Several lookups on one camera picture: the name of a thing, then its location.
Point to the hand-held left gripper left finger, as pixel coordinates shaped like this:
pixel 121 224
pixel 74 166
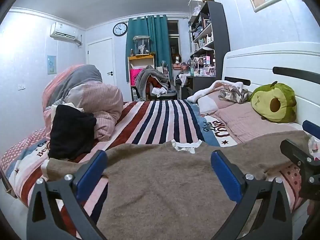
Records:
pixel 92 170

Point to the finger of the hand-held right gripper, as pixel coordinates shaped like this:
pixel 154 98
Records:
pixel 295 152
pixel 308 128

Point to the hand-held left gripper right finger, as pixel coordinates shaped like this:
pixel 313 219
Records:
pixel 225 170

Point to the brown knit sweater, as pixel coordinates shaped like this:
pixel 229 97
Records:
pixel 162 180

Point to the pile of clothes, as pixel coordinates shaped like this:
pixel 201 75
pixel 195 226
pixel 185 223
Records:
pixel 150 77

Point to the green avocado plush toy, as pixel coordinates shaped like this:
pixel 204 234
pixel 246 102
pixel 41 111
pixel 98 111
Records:
pixel 287 97

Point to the black cloth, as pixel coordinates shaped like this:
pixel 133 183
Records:
pixel 70 130

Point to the pink pillow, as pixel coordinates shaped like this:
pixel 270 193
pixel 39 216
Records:
pixel 250 122

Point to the cream cloth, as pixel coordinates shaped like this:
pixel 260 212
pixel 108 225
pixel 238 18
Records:
pixel 75 107

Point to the pink grey striped duvet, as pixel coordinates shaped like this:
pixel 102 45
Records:
pixel 100 97

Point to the patterned crumpled cloth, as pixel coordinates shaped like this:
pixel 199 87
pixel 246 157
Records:
pixel 235 93

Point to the striped printed bed blanket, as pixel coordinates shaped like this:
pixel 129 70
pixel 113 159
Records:
pixel 162 120

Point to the white fluffy cloth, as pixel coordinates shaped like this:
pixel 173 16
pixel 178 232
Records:
pixel 207 91

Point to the white bed headboard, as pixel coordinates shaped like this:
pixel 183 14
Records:
pixel 262 57

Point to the cluttered desk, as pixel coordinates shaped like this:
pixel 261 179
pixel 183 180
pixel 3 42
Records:
pixel 190 82

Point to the pink bag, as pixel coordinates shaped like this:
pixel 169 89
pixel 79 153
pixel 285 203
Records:
pixel 135 76

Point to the white door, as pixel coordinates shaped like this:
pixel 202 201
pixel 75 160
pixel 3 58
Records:
pixel 101 57

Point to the mannequin head with wig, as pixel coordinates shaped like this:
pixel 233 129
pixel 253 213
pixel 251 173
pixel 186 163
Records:
pixel 177 58

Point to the yellow shelf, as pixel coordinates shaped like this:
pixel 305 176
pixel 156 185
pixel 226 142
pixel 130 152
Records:
pixel 140 57

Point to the dark bookshelf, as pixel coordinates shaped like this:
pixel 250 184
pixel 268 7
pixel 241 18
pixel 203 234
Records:
pixel 221 30

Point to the glass display case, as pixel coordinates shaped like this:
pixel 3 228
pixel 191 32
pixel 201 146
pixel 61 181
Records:
pixel 141 45

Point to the white air conditioner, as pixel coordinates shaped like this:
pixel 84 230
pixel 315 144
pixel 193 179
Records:
pixel 63 31

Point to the window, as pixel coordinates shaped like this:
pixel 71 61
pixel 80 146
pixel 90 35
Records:
pixel 173 32

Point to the teal curtain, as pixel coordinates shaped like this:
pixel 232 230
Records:
pixel 157 37

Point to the small blue wall poster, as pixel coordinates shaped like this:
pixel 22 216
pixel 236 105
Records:
pixel 52 64

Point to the round wall clock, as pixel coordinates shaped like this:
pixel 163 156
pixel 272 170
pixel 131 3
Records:
pixel 120 29

